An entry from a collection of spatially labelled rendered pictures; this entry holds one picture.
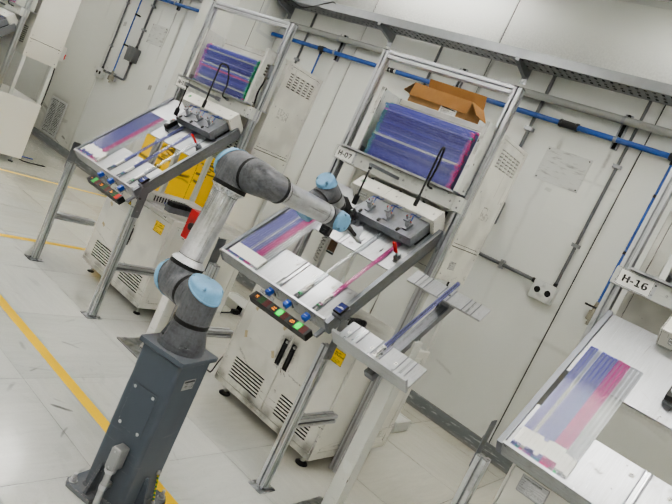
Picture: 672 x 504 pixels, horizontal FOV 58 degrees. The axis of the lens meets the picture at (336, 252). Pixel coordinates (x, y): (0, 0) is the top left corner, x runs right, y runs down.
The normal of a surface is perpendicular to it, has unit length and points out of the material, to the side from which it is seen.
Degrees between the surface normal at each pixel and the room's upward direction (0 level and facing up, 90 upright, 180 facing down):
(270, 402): 90
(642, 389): 45
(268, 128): 90
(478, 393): 90
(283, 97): 90
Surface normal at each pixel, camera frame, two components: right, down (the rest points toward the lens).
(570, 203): -0.58, -0.15
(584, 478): -0.11, -0.75
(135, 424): -0.39, -0.05
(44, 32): 0.70, 0.41
